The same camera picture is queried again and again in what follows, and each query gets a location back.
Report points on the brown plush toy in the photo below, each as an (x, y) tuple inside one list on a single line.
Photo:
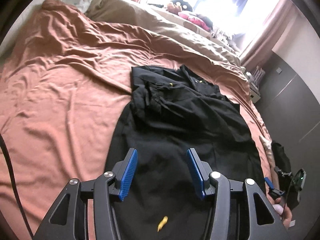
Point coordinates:
[(173, 8)]

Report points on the black jacket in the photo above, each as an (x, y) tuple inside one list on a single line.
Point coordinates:
[(175, 130)]

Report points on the red striped holder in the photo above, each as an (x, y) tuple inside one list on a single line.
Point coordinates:
[(258, 75)]

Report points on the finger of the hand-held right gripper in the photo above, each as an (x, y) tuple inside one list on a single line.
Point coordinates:
[(268, 183)]

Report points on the bed with brown duvet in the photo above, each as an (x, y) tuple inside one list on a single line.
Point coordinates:
[(62, 92)]

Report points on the black plush toy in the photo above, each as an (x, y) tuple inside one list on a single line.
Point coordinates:
[(183, 3)]

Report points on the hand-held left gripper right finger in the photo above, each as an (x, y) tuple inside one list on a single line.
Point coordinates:
[(196, 175)]

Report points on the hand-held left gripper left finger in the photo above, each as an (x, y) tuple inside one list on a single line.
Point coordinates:
[(128, 175)]

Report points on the white nightstand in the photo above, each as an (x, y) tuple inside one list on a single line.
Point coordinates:
[(253, 90)]

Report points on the person's right hand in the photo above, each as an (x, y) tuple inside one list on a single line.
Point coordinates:
[(283, 210)]

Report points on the pink plush toy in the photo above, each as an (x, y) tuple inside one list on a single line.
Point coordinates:
[(195, 20)]

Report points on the white folded cloth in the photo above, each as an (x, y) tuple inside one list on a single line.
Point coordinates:
[(267, 150)]

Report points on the beige blanket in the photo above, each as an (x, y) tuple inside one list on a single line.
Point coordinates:
[(162, 35)]

